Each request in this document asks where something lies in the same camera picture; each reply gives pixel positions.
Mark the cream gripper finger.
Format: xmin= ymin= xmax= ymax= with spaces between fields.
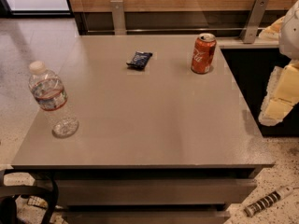
xmin=258 ymin=63 xmax=299 ymax=126
xmin=259 ymin=17 xmax=284 ymax=40

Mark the red coke can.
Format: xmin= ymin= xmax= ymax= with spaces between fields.
xmin=191 ymin=33 xmax=217 ymax=74

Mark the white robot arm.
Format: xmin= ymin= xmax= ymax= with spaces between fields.
xmin=258 ymin=1 xmax=299 ymax=126

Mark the clear plastic water bottle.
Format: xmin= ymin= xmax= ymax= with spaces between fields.
xmin=28 ymin=61 xmax=79 ymax=138

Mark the wooden counter panel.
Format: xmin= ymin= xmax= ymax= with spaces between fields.
xmin=69 ymin=0 xmax=297 ymax=35

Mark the blue snack packet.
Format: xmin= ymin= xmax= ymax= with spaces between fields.
xmin=126 ymin=51 xmax=152 ymax=70

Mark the grey drawer cabinet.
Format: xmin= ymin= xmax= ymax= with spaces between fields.
xmin=12 ymin=35 xmax=274 ymax=224

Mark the black chair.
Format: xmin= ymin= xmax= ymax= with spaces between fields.
xmin=0 ymin=170 xmax=60 ymax=224

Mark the right metal bracket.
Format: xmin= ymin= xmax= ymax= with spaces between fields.
xmin=240 ymin=0 xmax=269 ymax=44

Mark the metal bracket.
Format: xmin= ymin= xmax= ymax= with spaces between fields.
xmin=110 ymin=0 xmax=127 ymax=35
xmin=240 ymin=0 xmax=269 ymax=44

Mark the left metal bracket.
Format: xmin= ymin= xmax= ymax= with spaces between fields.
xmin=110 ymin=0 xmax=127 ymax=35

